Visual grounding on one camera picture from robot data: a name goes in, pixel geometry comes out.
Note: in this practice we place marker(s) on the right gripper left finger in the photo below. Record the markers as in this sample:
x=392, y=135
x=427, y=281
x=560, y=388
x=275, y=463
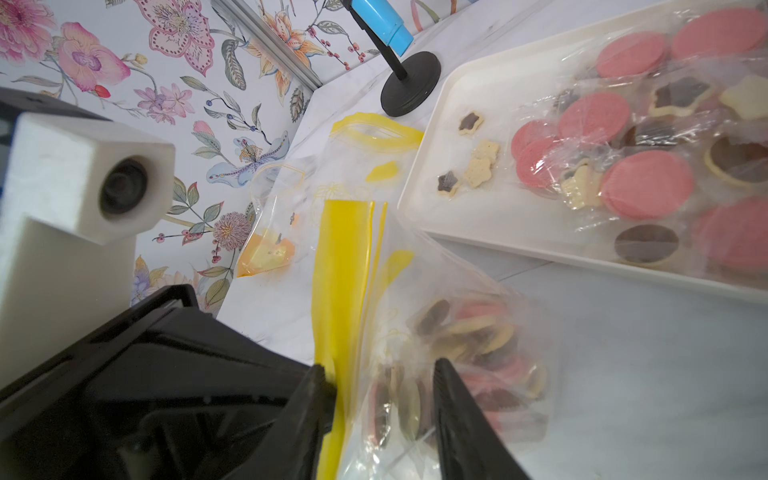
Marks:
x=291, y=448

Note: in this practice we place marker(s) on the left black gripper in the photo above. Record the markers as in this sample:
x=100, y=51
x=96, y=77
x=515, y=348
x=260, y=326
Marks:
x=162, y=391

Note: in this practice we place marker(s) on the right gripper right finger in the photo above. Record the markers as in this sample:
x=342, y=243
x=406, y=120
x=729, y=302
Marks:
x=468, y=447

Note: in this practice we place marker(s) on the ziploc bag of cookies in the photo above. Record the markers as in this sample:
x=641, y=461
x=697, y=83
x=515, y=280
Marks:
x=387, y=303
x=367, y=157

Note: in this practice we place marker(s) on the ziploc bag yellow duck print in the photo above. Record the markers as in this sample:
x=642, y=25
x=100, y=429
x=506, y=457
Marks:
x=279, y=192

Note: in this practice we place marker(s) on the pile of poured cookies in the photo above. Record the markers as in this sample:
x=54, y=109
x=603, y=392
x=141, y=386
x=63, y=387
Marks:
x=654, y=142

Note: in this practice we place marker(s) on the chocolate star cookie on tray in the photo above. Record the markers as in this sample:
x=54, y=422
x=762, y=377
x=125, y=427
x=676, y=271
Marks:
x=470, y=123

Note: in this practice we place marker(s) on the white rectangular tray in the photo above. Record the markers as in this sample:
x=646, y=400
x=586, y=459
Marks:
x=510, y=218

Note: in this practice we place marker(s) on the black microphone stand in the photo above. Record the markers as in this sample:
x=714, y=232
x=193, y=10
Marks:
x=412, y=80

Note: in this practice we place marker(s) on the blue microphone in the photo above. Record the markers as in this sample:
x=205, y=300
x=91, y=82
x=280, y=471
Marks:
x=384, y=21

